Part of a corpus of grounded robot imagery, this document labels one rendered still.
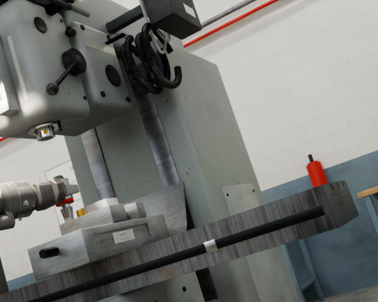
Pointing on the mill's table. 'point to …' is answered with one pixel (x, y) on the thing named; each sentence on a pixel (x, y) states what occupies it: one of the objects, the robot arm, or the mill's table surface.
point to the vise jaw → (95, 219)
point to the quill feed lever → (78, 68)
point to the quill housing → (35, 69)
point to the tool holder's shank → (67, 212)
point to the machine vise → (99, 242)
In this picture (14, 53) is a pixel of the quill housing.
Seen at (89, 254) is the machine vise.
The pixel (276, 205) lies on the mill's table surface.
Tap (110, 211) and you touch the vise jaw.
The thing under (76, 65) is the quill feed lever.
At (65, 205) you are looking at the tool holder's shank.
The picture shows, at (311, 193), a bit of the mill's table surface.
